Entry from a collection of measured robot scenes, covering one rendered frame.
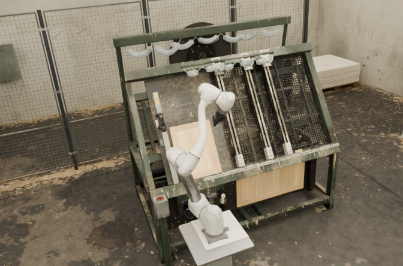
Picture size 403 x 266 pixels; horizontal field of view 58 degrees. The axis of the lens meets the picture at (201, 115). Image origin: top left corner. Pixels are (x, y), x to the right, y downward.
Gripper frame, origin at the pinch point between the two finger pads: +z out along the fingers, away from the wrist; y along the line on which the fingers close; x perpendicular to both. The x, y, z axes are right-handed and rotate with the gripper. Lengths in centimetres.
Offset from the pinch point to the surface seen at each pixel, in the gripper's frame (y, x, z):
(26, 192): 194, -45, 298
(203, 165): -11, 2, 82
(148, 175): 46, 14, 82
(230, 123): -39, -40, 64
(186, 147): 7, -14, 76
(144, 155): 51, -4, 76
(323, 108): -152, -61, 55
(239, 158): -48, -3, 74
